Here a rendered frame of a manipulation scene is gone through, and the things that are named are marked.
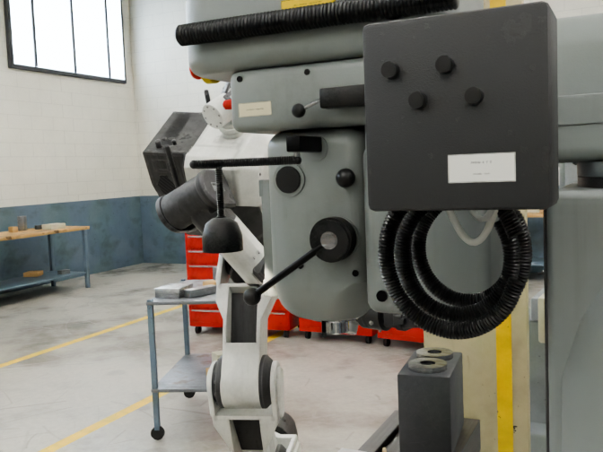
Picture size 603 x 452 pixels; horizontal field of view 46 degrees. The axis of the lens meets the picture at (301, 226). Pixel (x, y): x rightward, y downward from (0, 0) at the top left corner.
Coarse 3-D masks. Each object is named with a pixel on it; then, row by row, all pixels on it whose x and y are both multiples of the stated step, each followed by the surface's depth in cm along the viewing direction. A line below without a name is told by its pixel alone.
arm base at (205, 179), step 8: (200, 176) 159; (208, 176) 161; (224, 176) 168; (200, 184) 158; (208, 184) 160; (224, 184) 166; (200, 192) 158; (208, 192) 158; (224, 192) 164; (160, 200) 165; (208, 200) 158; (216, 200) 159; (224, 200) 162; (232, 200) 165; (160, 208) 163; (160, 216) 163; (168, 224) 163; (192, 224) 169; (176, 232) 166
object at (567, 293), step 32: (576, 192) 90; (544, 224) 93; (576, 224) 90; (544, 256) 93; (576, 256) 90; (544, 288) 94; (576, 288) 90; (576, 320) 91; (576, 352) 90; (576, 384) 90; (576, 416) 90; (576, 448) 90
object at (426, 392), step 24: (408, 360) 172; (432, 360) 166; (456, 360) 170; (408, 384) 160; (432, 384) 158; (456, 384) 166; (408, 408) 160; (432, 408) 159; (456, 408) 165; (408, 432) 161; (432, 432) 159; (456, 432) 165
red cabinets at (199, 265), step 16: (192, 240) 676; (192, 256) 678; (208, 256) 672; (192, 272) 679; (208, 272) 673; (192, 304) 682; (208, 304) 676; (192, 320) 684; (208, 320) 678; (272, 320) 654; (288, 320) 650; (304, 320) 643; (288, 336) 659; (368, 336) 620; (384, 336) 605; (400, 336) 597; (416, 336) 587
